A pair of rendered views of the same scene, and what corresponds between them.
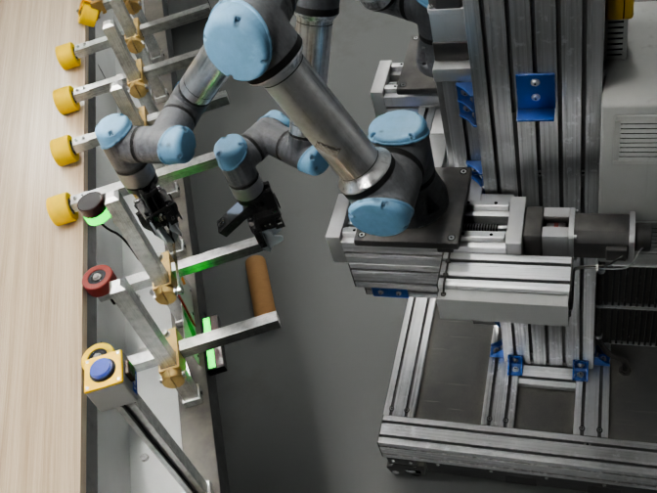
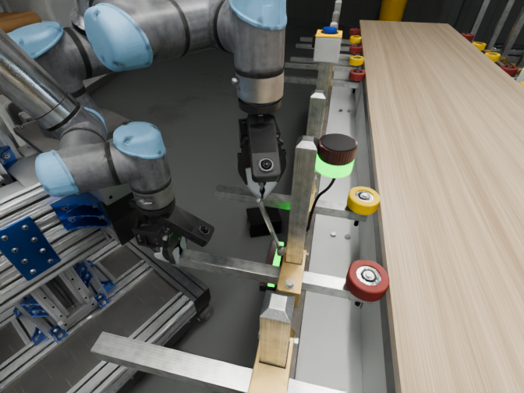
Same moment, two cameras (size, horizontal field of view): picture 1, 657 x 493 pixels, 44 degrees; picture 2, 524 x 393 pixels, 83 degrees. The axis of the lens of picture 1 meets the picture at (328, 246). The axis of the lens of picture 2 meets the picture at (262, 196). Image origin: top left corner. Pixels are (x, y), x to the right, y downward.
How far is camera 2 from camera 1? 2.08 m
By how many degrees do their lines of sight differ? 92
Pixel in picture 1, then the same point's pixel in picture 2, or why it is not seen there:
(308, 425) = not seen: hidden behind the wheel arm
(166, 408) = (327, 262)
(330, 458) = (238, 345)
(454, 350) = (121, 324)
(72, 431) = (381, 163)
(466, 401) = (146, 288)
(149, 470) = (345, 230)
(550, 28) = not seen: outside the picture
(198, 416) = not seen: hidden behind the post
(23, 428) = (424, 177)
